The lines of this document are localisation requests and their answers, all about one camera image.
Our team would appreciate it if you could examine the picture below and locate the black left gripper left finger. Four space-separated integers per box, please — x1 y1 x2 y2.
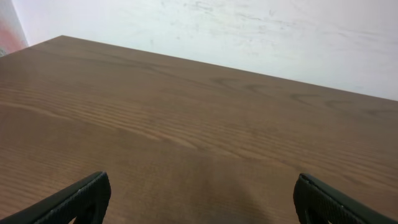
1 171 111 224

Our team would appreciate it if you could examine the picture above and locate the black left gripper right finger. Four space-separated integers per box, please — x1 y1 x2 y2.
293 173 397 224

